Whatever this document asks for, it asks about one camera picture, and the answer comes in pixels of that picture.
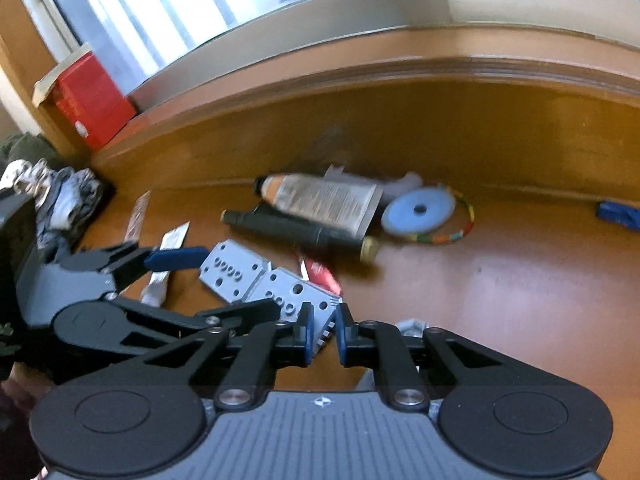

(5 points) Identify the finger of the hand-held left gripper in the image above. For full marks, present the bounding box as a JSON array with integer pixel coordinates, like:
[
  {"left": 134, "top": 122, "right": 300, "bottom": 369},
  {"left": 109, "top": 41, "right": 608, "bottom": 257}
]
[
  {"left": 107, "top": 299, "right": 281, "bottom": 348},
  {"left": 52, "top": 242, "right": 211, "bottom": 293}
]

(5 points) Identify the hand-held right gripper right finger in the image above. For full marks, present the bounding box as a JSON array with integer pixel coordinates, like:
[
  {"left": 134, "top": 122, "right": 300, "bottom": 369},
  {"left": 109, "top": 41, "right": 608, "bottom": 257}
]
[{"left": 334, "top": 304, "right": 526, "bottom": 411}]

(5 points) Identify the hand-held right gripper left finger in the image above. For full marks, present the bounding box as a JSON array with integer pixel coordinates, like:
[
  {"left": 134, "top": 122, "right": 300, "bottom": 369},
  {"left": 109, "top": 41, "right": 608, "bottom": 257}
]
[{"left": 125, "top": 304, "right": 317, "bottom": 411}]

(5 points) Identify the small white tube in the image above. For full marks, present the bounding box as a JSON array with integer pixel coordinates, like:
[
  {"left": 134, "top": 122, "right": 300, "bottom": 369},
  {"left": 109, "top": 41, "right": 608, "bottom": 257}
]
[{"left": 139, "top": 221, "right": 192, "bottom": 309}]

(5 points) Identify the blue utility knife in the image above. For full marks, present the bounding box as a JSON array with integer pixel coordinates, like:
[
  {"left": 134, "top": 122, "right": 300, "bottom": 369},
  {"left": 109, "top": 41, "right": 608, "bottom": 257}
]
[{"left": 594, "top": 200, "right": 640, "bottom": 234}]

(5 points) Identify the person's left forearm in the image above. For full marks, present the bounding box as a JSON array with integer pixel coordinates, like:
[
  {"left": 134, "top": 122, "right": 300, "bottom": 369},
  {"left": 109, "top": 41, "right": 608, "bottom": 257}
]
[{"left": 0, "top": 365, "right": 57, "bottom": 480}]

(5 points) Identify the wooden desktop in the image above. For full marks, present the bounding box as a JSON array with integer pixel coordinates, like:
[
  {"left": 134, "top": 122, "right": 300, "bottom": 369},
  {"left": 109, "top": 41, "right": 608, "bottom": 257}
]
[{"left": 70, "top": 180, "right": 640, "bottom": 480}]

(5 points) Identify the clear plastic strip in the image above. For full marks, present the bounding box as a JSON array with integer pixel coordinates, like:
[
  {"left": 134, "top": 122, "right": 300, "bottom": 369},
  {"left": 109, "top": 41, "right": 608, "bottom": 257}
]
[{"left": 124, "top": 190, "right": 152, "bottom": 242}]

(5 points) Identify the black tube with gold cap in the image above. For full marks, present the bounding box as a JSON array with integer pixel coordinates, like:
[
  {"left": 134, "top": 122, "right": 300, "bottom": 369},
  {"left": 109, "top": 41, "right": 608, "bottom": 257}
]
[{"left": 221, "top": 208, "right": 379, "bottom": 263}]

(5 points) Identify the grey patterned cloth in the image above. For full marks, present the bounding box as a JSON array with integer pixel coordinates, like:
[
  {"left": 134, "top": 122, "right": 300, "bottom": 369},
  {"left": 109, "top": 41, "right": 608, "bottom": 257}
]
[{"left": 0, "top": 159, "right": 115, "bottom": 257}]

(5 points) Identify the light blue foam disc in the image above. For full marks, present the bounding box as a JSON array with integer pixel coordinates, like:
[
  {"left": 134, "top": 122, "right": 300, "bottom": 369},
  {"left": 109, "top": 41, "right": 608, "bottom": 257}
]
[{"left": 381, "top": 187, "right": 457, "bottom": 237}]

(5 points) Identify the silver cream tube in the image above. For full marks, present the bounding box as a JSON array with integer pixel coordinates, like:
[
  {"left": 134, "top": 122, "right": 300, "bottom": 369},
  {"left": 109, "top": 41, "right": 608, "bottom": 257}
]
[{"left": 253, "top": 163, "right": 385, "bottom": 239}]

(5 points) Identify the green cloth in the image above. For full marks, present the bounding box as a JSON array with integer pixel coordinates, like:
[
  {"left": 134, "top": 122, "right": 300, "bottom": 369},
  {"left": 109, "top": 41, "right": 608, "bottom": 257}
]
[{"left": 0, "top": 132, "right": 57, "bottom": 171}]

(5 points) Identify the white plastic piece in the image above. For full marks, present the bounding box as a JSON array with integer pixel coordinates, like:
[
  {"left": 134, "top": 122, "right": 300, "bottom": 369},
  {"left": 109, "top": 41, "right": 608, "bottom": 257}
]
[{"left": 384, "top": 171, "right": 425, "bottom": 201}]

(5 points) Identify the small red box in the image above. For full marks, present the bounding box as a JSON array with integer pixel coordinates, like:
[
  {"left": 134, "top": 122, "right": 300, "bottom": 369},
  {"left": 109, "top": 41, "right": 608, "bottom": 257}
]
[{"left": 32, "top": 44, "right": 137, "bottom": 152}]

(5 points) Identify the metal framed window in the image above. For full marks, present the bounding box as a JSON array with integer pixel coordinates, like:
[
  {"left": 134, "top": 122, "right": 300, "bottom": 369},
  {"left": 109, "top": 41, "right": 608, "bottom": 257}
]
[{"left": 15, "top": 0, "right": 640, "bottom": 111}]

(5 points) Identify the colourful bead bracelet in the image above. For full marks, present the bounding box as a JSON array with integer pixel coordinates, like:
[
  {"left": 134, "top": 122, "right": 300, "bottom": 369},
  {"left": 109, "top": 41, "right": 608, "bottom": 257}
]
[{"left": 407, "top": 185, "right": 475, "bottom": 245}]

